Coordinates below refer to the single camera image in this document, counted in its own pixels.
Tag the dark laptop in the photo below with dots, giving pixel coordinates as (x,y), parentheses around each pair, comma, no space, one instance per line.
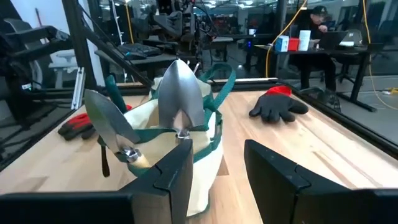
(332,40)

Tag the silver aluminium bracket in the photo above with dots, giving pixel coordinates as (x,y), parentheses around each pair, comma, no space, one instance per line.
(78,88)

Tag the black computer mouse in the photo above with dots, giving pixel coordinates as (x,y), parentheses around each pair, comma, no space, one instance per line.
(135,56)

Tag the black office chair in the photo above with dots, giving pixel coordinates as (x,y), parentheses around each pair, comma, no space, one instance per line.
(34,37)

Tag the red black gardening glove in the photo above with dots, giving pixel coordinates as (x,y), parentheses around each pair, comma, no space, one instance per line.
(74,126)
(273,107)

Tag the white mug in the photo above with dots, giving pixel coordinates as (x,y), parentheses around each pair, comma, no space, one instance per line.
(252,31)

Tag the black office desk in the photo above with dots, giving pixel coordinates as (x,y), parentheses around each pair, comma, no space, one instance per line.
(360,71)

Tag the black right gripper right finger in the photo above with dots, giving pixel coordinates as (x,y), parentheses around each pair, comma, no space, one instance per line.
(280,189)

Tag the black aluminium rig frame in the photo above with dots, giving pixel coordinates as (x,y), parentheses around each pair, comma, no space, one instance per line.
(79,46)

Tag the grey desk with keyboard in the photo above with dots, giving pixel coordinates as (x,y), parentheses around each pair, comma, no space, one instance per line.
(155,59)

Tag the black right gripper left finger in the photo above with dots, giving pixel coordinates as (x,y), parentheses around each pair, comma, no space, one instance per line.
(174,174)

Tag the white cylinder container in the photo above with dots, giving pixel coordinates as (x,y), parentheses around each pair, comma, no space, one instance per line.
(304,40)

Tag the black keyboard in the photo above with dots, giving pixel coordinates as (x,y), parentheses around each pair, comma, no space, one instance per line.
(140,49)

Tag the person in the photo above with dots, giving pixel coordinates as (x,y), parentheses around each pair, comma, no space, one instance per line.
(314,67)

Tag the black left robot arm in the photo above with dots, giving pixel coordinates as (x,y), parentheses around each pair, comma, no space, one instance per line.
(169,23)

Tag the blue white box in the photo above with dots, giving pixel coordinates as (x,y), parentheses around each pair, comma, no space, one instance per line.
(282,43)

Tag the red box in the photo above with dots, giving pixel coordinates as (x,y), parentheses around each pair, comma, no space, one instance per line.
(293,44)

